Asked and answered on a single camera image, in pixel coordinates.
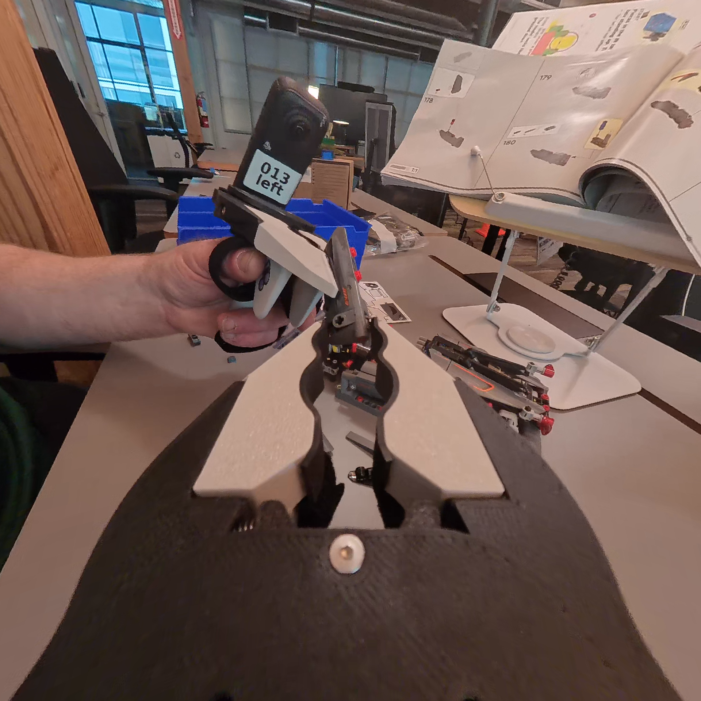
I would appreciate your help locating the orange traffic cone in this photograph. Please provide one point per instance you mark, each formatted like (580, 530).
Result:
(482, 230)

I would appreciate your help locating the person's left hand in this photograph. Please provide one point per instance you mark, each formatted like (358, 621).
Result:
(186, 285)

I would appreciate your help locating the black monitor screen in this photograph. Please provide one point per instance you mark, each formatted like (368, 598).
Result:
(342, 107)

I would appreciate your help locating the white recycling bin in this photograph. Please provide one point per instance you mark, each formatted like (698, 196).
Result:
(167, 150)

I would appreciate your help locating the grey lego panel assembly red pins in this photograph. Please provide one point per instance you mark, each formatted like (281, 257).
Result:
(348, 285)

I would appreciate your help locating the red strip sign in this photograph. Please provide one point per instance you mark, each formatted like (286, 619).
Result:
(174, 19)

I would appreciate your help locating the grey metal cabinet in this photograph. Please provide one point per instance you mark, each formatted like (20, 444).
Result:
(380, 131)

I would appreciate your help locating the blue plastic bin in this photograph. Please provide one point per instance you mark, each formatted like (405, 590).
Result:
(350, 224)

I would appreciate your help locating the white book stand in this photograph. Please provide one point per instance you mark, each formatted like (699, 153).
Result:
(547, 350)

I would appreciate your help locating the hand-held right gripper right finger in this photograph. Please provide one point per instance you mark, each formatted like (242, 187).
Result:
(438, 438)

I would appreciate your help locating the long grey lego wedge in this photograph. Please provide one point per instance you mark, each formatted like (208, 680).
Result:
(361, 441)

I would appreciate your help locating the red fire extinguisher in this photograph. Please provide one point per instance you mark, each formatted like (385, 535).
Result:
(202, 109)

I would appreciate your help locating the open lego instruction booklet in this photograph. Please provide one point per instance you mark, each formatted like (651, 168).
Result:
(547, 109)

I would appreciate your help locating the white lego sticker sheet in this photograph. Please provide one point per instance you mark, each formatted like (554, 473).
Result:
(386, 306)

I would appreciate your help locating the brown cardboard box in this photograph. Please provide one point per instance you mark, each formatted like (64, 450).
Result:
(331, 183)

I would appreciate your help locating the person's green shirt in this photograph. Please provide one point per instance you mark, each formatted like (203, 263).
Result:
(22, 465)

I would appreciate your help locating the clear plastic parts bag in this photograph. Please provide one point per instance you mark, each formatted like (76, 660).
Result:
(394, 235)

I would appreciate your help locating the black lego clip piece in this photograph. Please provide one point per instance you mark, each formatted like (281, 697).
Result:
(362, 474)

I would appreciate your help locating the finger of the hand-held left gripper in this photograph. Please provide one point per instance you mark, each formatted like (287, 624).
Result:
(295, 252)

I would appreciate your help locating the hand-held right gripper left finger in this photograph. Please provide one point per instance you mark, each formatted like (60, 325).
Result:
(257, 438)

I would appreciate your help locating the grey black lego car model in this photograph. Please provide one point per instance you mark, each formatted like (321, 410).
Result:
(493, 378)

